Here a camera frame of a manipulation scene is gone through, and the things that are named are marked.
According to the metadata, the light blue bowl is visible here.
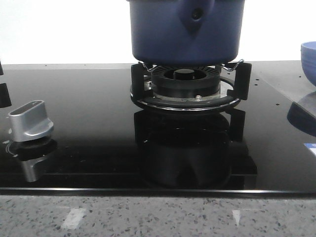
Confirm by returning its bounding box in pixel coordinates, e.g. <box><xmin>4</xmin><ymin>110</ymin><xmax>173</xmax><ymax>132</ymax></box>
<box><xmin>301</xmin><ymin>41</ymin><xmax>316</xmax><ymax>86</ymax></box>

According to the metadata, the black pot support grate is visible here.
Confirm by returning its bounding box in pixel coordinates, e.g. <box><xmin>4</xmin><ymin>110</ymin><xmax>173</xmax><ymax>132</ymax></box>
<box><xmin>130</xmin><ymin>60</ymin><xmax>252</xmax><ymax>113</ymax></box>

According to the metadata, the dark blue cooking pot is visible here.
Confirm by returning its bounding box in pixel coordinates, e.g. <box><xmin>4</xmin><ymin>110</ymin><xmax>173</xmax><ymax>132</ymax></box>
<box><xmin>128</xmin><ymin>0</ymin><xmax>245</xmax><ymax>66</ymax></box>

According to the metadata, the black gas burner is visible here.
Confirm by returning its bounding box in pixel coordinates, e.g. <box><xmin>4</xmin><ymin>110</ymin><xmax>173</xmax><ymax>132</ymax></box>
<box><xmin>150</xmin><ymin>66</ymin><xmax>220</xmax><ymax>102</ymax></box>

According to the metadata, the black glass gas cooktop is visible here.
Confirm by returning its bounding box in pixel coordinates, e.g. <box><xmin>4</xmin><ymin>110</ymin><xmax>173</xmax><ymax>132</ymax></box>
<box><xmin>0</xmin><ymin>61</ymin><xmax>316</xmax><ymax>197</ymax></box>

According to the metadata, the silver stove knob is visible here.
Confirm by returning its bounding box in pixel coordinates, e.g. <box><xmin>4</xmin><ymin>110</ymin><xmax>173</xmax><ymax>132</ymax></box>
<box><xmin>8</xmin><ymin>100</ymin><xmax>54</xmax><ymax>142</ymax></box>

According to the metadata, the black left burner grate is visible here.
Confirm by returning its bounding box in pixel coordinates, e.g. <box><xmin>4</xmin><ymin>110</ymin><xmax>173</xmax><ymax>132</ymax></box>
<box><xmin>0</xmin><ymin>61</ymin><xmax>12</xmax><ymax>109</ymax></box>

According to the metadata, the blue label sticker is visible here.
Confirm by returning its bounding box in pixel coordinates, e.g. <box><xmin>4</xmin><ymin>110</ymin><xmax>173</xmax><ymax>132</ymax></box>
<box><xmin>304</xmin><ymin>143</ymin><xmax>316</xmax><ymax>156</ymax></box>

